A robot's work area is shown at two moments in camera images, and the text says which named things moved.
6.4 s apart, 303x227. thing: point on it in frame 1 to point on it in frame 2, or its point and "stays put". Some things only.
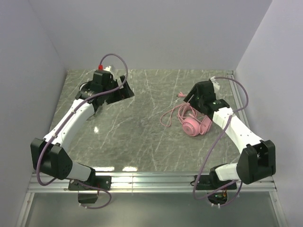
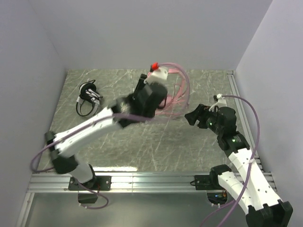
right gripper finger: (191, 94) to (192, 116)
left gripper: (119, 91) to (141, 85)
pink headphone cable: (184, 109) to (173, 104)
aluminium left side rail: (25, 210) stays put
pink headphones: (193, 126) to (165, 103)
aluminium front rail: (145, 182) stays put
